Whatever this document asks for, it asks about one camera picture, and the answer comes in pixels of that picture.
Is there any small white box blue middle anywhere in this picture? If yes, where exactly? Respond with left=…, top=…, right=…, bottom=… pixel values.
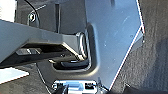
left=51, top=79, right=107, bottom=94

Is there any thick grey robot limb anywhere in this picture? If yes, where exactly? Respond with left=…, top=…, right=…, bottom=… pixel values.
left=0, top=19, right=90, bottom=69

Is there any round dark knob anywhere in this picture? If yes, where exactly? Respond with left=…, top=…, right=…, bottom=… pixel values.
left=27, top=11, right=37, bottom=22

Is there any pale robot panel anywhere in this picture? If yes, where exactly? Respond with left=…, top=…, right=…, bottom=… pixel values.
left=0, top=0, right=18, bottom=23

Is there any thin black base cable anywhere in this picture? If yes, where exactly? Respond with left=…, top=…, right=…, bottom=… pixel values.
left=23, top=0, right=54, bottom=91

